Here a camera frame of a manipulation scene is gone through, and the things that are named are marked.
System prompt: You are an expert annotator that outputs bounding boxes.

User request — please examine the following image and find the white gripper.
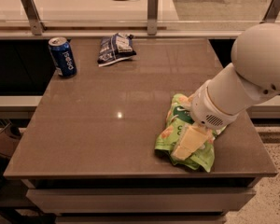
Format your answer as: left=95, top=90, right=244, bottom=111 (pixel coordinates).
left=171, top=80, right=238, bottom=161

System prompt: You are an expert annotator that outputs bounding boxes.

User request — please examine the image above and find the green rice chip bag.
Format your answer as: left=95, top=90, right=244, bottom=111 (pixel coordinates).
left=155, top=93, right=225, bottom=173

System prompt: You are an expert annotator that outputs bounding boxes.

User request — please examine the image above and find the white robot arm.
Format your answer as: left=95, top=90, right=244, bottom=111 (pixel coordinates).
left=171, top=23, right=280, bottom=161

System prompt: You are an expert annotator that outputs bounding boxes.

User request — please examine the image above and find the blue chip bag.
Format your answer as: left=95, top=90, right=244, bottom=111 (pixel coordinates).
left=97, top=33, right=136, bottom=67

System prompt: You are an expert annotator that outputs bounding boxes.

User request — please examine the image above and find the blue Pepsi can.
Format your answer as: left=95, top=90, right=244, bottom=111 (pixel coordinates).
left=49, top=37, right=77, bottom=77

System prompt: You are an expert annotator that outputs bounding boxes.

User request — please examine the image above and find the grey drawer cabinet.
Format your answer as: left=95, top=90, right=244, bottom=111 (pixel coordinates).
left=26, top=188, right=256, bottom=224

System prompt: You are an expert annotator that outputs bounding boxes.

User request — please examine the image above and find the dark chair at left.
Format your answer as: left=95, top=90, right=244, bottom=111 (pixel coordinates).
left=0, top=123, right=21, bottom=188

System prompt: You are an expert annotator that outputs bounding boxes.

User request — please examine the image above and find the middle metal railing post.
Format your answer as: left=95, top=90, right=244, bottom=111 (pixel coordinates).
left=147, top=0, right=159, bottom=35

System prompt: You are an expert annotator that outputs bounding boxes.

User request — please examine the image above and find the metal railing post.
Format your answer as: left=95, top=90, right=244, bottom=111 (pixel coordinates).
left=147, top=0, right=159, bottom=35
left=21, top=0, right=45, bottom=35
left=261, top=0, right=280, bottom=23

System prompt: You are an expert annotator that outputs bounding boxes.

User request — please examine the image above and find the right metal railing post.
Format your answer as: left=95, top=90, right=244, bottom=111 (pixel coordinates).
left=261, top=0, right=280, bottom=23

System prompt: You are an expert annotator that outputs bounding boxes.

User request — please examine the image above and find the left metal railing post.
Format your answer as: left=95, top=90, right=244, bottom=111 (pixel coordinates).
left=21, top=0, right=45, bottom=35

